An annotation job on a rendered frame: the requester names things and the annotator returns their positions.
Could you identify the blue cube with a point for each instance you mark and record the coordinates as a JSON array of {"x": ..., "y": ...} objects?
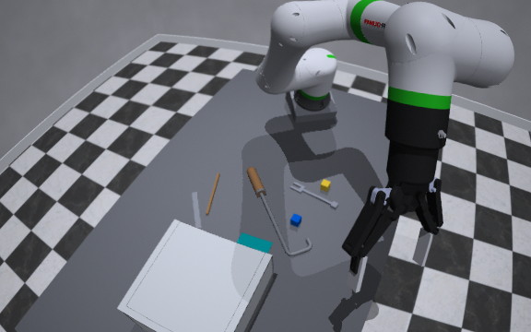
[{"x": 295, "y": 220}]

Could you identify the yellow cube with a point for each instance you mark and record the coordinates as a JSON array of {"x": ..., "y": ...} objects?
[{"x": 325, "y": 185}]

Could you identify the teal square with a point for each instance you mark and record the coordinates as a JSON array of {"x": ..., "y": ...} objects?
[{"x": 255, "y": 243}]

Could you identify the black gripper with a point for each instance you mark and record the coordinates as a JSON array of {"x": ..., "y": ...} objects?
[{"x": 405, "y": 166}]

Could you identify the pale grey flat bar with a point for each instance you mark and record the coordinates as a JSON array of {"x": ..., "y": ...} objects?
[{"x": 196, "y": 210}]

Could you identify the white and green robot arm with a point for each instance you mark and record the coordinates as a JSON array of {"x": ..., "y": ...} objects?
[{"x": 428, "y": 48}]

